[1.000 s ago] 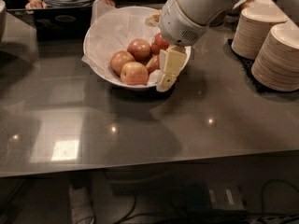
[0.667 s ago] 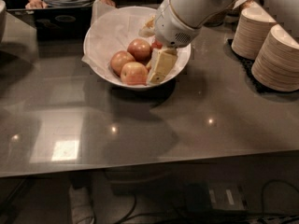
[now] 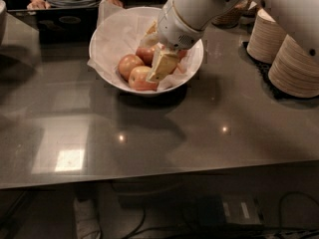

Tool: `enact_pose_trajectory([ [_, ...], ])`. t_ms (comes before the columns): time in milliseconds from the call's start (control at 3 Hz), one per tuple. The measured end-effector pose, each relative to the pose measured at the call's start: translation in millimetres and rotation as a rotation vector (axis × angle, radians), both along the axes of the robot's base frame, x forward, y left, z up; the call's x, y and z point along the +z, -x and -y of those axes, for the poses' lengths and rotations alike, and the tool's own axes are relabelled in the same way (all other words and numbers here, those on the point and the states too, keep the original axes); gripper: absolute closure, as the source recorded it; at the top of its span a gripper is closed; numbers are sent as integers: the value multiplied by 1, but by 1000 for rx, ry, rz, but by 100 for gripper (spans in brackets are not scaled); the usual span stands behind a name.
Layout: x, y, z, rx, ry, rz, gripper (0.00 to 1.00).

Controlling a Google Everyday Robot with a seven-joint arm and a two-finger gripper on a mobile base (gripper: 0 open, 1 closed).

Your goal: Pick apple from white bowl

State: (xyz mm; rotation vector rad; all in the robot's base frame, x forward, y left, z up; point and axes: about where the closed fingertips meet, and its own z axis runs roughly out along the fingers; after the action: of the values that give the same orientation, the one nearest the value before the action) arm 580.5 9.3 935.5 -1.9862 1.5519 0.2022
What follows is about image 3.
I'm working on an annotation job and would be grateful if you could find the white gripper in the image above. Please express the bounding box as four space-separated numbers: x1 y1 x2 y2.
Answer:
140 0 203 83

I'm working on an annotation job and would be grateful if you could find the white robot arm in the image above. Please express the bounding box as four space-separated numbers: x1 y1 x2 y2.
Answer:
141 0 319 62

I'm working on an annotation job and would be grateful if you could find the dark red apple right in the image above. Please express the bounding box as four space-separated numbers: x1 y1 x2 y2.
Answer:
177 50 187 61

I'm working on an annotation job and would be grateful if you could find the red apple front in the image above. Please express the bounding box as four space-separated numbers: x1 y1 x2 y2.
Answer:
129 66 159 92

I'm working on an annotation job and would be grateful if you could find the white bowl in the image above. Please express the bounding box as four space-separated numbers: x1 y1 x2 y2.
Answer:
88 6 204 96

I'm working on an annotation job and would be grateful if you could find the person's left hand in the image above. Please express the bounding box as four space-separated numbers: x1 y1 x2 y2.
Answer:
106 0 124 8

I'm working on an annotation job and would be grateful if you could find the person's right hand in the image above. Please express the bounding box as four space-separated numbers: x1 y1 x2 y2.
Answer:
27 0 51 10

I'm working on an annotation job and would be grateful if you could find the black laptop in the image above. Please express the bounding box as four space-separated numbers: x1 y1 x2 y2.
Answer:
8 7 98 44

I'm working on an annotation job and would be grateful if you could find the glass jar with grains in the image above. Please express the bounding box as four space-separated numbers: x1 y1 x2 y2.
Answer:
212 0 250 28

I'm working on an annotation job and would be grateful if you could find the black rubber mat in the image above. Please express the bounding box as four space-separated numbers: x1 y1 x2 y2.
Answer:
241 41 319 102

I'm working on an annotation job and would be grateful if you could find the paper plate stack rear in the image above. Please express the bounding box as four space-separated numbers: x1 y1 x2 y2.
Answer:
247 9 286 64

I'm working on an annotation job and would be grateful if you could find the paper plate stack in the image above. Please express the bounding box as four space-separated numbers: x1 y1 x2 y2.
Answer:
247 9 286 64
268 35 319 99

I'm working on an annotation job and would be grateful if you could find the paper plate stack front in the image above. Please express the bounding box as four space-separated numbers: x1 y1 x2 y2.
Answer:
268 35 319 99

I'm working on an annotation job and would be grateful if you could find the white object left edge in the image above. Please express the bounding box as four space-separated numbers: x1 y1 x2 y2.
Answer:
0 0 7 46

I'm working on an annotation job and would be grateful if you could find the grey box under table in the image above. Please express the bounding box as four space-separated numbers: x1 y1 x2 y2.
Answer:
196 195 264 229

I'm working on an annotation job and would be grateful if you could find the white shoe under table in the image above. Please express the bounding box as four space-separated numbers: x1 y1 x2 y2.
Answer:
74 198 102 239

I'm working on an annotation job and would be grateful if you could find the black cable under table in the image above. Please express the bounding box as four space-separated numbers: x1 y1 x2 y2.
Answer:
119 191 319 239

